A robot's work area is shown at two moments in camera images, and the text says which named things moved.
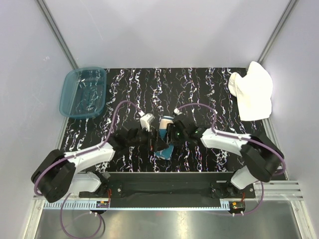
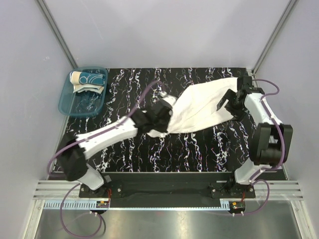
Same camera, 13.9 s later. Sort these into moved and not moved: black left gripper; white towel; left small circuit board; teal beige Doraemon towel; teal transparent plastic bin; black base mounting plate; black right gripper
Moved: black right gripper; black left gripper; teal beige Doraemon towel; white towel
Not moved: teal transparent plastic bin; black base mounting plate; left small circuit board
